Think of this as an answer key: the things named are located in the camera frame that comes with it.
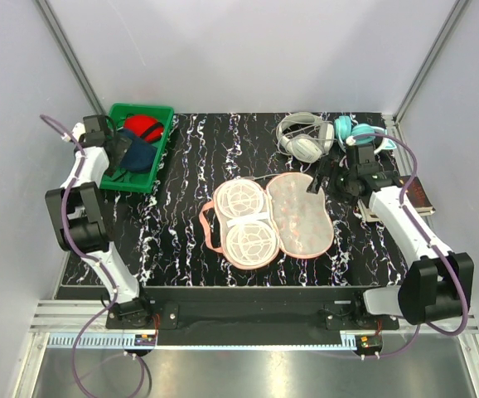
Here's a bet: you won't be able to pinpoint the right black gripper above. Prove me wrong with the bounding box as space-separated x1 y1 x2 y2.
306 156 358 207

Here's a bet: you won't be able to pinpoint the navy blue bra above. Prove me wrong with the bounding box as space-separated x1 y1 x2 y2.
118 129 157 173

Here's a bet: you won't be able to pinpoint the red bra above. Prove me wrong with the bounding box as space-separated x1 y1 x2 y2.
123 114 164 143

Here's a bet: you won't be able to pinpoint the pink mesh laundry bag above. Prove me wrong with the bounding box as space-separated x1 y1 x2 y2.
199 172 334 270

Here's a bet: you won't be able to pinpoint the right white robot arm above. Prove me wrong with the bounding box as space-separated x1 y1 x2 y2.
307 143 474 336

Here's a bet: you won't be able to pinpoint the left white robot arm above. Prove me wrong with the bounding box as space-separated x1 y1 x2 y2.
40 114 153 328

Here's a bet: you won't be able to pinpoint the green bra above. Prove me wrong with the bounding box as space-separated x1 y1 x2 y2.
102 168 131 184

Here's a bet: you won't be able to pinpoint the green plastic bin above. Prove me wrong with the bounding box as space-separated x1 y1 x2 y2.
100 103 174 193

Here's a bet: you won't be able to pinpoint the white over-ear headphones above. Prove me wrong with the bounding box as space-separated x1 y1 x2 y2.
276 112 335 164

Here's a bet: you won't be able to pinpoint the teal cat-ear headphones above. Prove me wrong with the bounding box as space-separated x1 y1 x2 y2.
333 115 397 154

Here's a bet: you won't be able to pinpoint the dark hardcover book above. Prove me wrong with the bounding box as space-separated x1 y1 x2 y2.
356 177 435 223

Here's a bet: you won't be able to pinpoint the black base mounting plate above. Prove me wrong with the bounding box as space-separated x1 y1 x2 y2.
106 285 400 332

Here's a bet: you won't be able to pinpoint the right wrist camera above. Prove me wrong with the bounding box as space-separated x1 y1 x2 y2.
345 135 366 147

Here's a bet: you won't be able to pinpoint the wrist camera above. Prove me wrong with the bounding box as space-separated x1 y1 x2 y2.
345 135 366 147
62 122 85 143

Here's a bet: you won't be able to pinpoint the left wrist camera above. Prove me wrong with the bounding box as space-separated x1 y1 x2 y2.
62 122 85 143

